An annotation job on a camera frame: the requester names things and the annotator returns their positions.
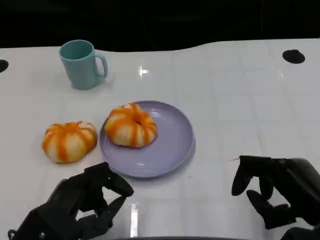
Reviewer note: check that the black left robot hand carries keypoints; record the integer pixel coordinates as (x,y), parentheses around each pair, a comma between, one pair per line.
(70,197)

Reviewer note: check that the orange white toy bread roll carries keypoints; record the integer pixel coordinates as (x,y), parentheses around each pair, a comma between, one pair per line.
(130,127)
(67,142)

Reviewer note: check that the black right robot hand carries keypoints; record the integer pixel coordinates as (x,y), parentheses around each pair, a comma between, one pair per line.
(297,185)

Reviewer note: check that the pale green mug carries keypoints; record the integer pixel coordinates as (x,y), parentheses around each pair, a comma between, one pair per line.
(80,72)

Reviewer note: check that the lilac plate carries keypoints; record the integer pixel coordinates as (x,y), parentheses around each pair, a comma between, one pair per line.
(165,150)

